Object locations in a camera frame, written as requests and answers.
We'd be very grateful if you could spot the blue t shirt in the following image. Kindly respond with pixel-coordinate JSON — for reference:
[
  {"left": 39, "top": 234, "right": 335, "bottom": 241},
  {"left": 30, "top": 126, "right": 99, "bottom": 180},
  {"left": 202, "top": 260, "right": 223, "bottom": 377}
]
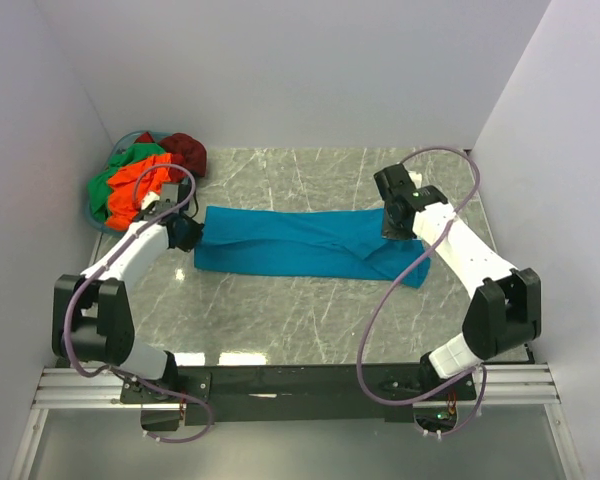
[{"left": 194, "top": 206, "right": 425, "bottom": 281}]

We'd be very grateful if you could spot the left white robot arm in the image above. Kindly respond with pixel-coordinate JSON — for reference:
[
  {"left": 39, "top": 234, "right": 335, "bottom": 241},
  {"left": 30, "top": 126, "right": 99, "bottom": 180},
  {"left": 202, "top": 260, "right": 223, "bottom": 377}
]
[{"left": 51, "top": 180, "right": 204, "bottom": 390}]

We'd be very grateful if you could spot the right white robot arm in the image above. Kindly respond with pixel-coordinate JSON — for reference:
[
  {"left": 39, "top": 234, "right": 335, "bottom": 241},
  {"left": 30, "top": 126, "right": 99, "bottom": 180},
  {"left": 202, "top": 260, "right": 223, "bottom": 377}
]
[{"left": 374, "top": 164, "right": 541, "bottom": 381}]

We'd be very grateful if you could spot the orange t shirt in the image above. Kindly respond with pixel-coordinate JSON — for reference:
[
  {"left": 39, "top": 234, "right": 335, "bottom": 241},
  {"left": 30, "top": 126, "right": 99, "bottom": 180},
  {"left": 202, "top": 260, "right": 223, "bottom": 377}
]
[{"left": 105, "top": 153, "right": 184, "bottom": 231}]

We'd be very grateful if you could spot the dark red t shirt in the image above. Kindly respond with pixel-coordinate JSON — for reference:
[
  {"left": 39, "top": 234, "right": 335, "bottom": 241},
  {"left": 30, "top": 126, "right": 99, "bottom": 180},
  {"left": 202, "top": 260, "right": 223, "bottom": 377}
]
[{"left": 158, "top": 133, "right": 207, "bottom": 178}]

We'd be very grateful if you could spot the green t shirt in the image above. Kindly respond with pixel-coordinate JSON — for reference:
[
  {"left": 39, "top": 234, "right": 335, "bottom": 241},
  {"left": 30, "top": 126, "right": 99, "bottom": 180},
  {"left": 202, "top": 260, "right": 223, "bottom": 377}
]
[{"left": 87, "top": 143, "right": 165, "bottom": 223}]

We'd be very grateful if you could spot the teal laundry basket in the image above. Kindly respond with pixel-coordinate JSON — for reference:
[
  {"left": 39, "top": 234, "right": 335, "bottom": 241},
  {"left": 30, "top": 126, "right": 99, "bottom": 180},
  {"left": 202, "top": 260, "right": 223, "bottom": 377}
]
[{"left": 86, "top": 130, "right": 192, "bottom": 236}]

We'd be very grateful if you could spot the black base beam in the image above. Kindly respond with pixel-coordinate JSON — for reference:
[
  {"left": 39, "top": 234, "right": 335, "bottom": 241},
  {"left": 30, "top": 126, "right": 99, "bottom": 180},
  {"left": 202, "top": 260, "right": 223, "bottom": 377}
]
[{"left": 120, "top": 363, "right": 477, "bottom": 432}]

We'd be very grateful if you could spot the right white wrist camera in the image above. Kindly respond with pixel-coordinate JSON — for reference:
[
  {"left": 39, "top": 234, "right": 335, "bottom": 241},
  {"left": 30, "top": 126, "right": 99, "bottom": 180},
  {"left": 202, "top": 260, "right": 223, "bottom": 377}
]
[{"left": 408, "top": 171, "right": 423, "bottom": 188}]

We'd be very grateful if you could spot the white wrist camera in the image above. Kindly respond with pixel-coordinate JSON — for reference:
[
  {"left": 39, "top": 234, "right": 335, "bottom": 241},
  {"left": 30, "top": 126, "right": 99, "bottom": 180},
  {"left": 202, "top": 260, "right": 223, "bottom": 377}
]
[
  {"left": 408, "top": 171, "right": 423, "bottom": 188},
  {"left": 140, "top": 191, "right": 160, "bottom": 210}
]

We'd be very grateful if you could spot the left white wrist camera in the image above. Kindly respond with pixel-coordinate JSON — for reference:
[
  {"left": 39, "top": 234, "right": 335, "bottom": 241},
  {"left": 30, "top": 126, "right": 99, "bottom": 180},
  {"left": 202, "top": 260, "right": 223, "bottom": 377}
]
[{"left": 140, "top": 191, "right": 160, "bottom": 210}]

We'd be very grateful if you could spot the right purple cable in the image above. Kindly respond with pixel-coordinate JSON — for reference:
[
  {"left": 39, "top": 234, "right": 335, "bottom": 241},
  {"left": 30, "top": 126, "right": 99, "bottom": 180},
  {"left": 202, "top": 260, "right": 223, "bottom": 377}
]
[{"left": 355, "top": 145, "right": 487, "bottom": 437}]

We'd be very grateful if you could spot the aluminium rail frame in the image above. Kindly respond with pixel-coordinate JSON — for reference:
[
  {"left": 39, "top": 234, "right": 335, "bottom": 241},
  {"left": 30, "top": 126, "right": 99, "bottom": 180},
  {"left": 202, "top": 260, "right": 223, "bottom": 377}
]
[{"left": 32, "top": 364, "right": 561, "bottom": 410}]

